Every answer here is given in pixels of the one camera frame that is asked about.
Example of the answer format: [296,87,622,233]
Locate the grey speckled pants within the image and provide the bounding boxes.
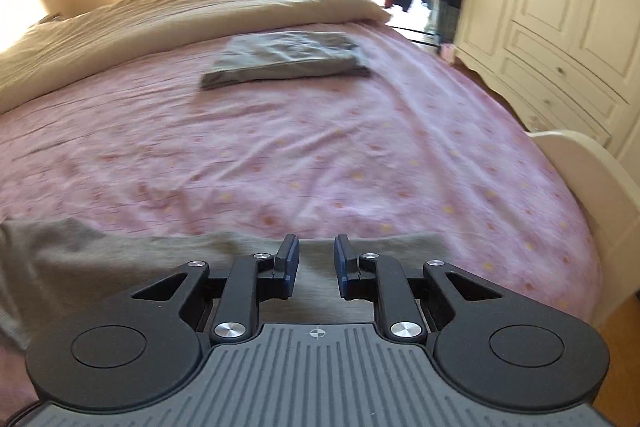
[0,217,441,352]

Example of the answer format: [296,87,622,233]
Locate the beige duvet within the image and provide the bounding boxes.
[0,0,394,115]

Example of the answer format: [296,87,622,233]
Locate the folded grey garment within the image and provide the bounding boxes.
[201,32,372,90]

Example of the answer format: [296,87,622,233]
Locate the white bed footboard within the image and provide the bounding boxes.
[527,130,640,329]

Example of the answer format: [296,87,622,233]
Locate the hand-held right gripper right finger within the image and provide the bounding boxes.
[334,234,503,341]

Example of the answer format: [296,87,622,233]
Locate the pink patterned bedsheet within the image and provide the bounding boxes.
[0,19,604,413]

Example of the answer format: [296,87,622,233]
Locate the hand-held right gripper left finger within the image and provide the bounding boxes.
[129,234,301,342]

